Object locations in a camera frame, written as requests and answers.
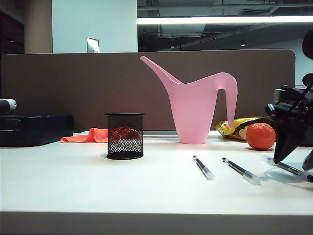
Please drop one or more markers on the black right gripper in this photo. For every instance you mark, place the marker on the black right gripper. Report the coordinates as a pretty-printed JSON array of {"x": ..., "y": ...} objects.
[{"x": 293, "y": 112}]

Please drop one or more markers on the black gel pen clear cap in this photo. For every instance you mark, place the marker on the black gel pen clear cap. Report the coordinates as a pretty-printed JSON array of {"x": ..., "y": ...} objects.
[
  {"x": 293, "y": 171},
  {"x": 240, "y": 171},
  {"x": 203, "y": 167}
]

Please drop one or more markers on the black mesh pen basket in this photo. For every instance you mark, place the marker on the black mesh pen basket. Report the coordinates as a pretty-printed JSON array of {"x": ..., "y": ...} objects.
[{"x": 124, "y": 149}]

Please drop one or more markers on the orange round fruit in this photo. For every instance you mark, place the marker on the orange round fruit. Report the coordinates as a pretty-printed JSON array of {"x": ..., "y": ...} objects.
[{"x": 260, "y": 137}]

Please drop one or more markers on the yellow potato chips bag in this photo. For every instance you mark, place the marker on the yellow potato chips bag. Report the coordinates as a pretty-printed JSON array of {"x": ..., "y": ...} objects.
[{"x": 227, "y": 128}]

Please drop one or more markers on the black round knob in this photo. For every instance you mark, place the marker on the black round knob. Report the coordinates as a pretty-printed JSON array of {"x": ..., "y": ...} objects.
[{"x": 307, "y": 79}]

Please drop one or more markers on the pink plastic watering can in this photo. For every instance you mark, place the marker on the pink plastic watering can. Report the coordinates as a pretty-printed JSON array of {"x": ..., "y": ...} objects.
[{"x": 193, "y": 110}]

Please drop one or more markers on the small black ceiling lamp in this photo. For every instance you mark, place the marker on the small black ceiling lamp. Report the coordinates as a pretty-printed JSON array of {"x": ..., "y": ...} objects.
[{"x": 243, "y": 44}]

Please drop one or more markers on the red ceiling sign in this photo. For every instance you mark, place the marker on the red ceiling sign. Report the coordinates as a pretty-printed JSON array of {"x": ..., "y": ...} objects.
[{"x": 208, "y": 39}]

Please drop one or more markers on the white ceiling light strip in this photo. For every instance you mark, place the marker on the white ceiling light strip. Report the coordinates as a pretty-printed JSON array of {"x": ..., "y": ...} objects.
[{"x": 220, "y": 20}]

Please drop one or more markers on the orange cloth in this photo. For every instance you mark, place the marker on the orange cloth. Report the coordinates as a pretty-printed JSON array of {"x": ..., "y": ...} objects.
[{"x": 95, "y": 137}]

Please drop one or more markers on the brown desk partition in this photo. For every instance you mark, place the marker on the brown desk partition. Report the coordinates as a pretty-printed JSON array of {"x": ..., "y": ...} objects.
[{"x": 73, "y": 85}]

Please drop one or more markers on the black plastic case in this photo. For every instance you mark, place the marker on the black plastic case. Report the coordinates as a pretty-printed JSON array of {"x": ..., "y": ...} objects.
[{"x": 36, "y": 131}]

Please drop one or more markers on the grey white cylindrical tool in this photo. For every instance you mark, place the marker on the grey white cylindrical tool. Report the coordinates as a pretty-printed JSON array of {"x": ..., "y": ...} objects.
[{"x": 6, "y": 105}]

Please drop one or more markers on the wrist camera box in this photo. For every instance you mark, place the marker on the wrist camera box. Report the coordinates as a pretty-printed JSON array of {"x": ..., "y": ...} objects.
[{"x": 281, "y": 95}]

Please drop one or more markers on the metal wall plate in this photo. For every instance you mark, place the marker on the metal wall plate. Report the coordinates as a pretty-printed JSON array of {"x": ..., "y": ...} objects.
[{"x": 93, "y": 45}]

